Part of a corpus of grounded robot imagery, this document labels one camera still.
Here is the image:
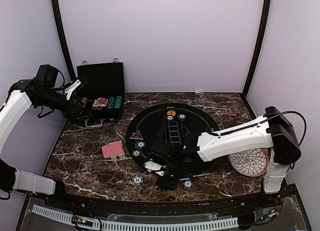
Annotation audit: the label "green-blue 50 chip stack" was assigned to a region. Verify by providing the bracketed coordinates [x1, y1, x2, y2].
[182, 179, 194, 191]

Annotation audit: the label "blue chip stack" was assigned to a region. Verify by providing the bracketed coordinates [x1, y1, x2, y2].
[131, 175, 144, 190]

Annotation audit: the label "100 chips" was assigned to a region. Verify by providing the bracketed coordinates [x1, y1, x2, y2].
[132, 150, 141, 158]
[167, 115, 174, 121]

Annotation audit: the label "50 chips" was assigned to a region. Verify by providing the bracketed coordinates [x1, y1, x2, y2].
[135, 140, 146, 149]
[178, 114, 186, 121]

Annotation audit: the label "red triangular all-in marker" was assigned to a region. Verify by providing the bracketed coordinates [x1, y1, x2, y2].
[129, 130, 144, 140]

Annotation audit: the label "orange big blind button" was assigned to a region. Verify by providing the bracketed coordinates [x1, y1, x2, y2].
[167, 110, 176, 116]

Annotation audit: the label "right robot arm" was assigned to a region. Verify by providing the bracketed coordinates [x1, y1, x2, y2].
[156, 106, 302, 208]

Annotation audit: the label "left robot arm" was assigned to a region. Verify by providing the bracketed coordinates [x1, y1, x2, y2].
[0, 64, 92, 209]

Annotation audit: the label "card deck in case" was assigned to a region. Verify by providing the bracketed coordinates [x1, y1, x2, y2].
[92, 97, 108, 109]

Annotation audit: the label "black poker chip case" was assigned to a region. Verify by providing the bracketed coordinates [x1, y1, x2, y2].
[76, 61, 125, 124]

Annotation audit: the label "green chip row left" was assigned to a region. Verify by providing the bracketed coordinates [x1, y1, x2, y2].
[106, 96, 116, 109]

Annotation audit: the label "green chip row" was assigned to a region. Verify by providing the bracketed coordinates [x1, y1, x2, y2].
[106, 96, 116, 109]
[113, 96, 123, 109]

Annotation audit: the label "green chip row right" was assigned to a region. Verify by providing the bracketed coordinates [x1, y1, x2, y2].
[113, 96, 123, 109]

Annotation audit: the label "round black poker mat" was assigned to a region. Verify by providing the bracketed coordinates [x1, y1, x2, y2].
[125, 103, 220, 175]

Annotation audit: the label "red card deck in box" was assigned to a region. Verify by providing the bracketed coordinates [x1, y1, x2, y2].
[101, 140, 125, 160]

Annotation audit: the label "floral patterned plate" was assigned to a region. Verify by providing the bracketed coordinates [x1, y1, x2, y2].
[228, 148, 270, 177]

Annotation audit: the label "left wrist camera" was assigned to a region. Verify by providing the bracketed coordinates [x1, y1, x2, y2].
[62, 76, 89, 100]

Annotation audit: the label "white cable duct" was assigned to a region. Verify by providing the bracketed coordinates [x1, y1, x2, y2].
[31, 204, 239, 231]

